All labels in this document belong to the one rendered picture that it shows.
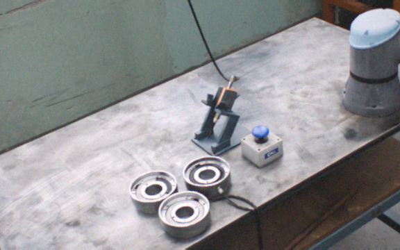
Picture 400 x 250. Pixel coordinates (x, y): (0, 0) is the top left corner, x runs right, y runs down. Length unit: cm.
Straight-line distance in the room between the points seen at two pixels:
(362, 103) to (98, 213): 69
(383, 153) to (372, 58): 44
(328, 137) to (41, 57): 170
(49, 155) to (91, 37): 141
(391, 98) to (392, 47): 14
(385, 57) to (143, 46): 179
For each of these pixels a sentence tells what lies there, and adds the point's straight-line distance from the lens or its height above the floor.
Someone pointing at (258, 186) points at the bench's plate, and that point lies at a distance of 131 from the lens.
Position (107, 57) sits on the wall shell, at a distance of 296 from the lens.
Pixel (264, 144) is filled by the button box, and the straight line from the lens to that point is 135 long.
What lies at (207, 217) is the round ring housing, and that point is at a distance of 120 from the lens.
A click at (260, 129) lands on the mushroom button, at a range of 135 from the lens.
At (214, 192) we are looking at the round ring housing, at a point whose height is 82.
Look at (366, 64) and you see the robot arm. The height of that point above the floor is 94.
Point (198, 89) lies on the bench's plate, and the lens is 167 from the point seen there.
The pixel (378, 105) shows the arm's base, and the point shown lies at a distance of 151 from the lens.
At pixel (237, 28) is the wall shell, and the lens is 334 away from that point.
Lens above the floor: 165
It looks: 34 degrees down
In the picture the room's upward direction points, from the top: 9 degrees counter-clockwise
